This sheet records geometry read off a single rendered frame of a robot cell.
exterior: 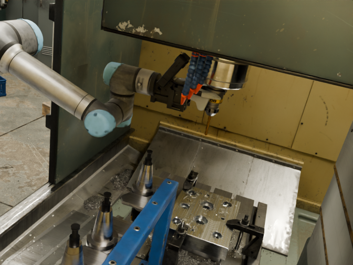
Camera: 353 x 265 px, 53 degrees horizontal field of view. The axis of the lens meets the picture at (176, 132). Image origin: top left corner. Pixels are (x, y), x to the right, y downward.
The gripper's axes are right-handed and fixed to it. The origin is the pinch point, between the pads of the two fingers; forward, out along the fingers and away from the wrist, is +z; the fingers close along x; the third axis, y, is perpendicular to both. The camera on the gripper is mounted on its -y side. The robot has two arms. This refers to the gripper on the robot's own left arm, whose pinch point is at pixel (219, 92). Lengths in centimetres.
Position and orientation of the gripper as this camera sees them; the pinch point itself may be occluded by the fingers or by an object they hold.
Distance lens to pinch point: 101.3
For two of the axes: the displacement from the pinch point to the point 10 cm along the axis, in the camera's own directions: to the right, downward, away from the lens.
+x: -3.0, 3.3, -9.0
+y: -1.6, 9.1, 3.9
